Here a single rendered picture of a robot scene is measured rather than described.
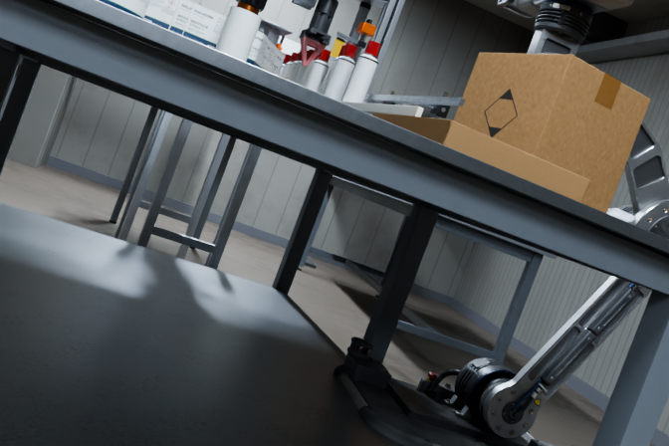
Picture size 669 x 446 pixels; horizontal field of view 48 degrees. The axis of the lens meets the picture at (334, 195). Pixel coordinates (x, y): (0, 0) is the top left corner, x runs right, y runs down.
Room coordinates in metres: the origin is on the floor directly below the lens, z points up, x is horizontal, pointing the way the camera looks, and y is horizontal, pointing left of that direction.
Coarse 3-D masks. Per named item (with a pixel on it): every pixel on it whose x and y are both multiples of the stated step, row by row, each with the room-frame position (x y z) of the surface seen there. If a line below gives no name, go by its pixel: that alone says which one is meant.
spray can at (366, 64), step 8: (368, 48) 1.85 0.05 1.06; (376, 48) 1.85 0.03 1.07; (360, 56) 1.85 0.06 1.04; (368, 56) 1.85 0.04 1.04; (376, 56) 1.86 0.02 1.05; (360, 64) 1.85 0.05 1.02; (368, 64) 1.84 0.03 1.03; (376, 64) 1.86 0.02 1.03; (360, 72) 1.84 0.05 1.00; (368, 72) 1.85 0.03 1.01; (352, 80) 1.85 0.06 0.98; (360, 80) 1.84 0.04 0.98; (368, 80) 1.85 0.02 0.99; (352, 88) 1.85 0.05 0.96; (360, 88) 1.84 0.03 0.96; (368, 88) 1.86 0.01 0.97; (344, 96) 1.86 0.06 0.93; (352, 96) 1.84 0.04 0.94; (360, 96) 1.85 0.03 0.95
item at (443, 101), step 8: (368, 96) 1.87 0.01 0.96; (376, 96) 1.82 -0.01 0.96; (384, 96) 1.78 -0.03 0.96; (392, 96) 1.73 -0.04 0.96; (400, 96) 1.69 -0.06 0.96; (408, 96) 1.65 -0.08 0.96; (416, 96) 1.61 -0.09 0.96; (424, 104) 1.59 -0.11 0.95; (432, 104) 1.54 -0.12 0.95; (440, 104) 1.50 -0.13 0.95; (448, 104) 1.47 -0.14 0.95; (456, 104) 1.43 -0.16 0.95
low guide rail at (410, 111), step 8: (352, 104) 1.73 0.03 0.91; (360, 104) 1.68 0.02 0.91; (368, 104) 1.64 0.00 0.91; (376, 104) 1.60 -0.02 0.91; (368, 112) 1.65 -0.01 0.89; (384, 112) 1.54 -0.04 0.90; (392, 112) 1.50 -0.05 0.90; (400, 112) 1.46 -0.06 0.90; (408, 112) 1.43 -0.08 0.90; (416, 112) 1.40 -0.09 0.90
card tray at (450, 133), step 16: (416, 128) 1.16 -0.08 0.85; (432, 128) 1.11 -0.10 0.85; (448, 128) 1.07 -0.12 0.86; (464, 128) 1.08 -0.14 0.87; (448, 144) 1.07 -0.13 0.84; (464, 144) 1.08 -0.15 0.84; (480, 144) 1.09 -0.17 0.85; (496, 144) 1.10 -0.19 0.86; (496, 160) 1.10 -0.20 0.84; (512, 160) 1.11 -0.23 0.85; (528, 160) 1.12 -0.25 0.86; (544, 160) 1.13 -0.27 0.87; (528, 176) 1.12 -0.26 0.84; (544, 176) 1.13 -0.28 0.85; (560, 176) 1.14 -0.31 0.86; (576, 176) 1.15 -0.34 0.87; (560, 192) 1.14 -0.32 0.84; (576, 192) 1.15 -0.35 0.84
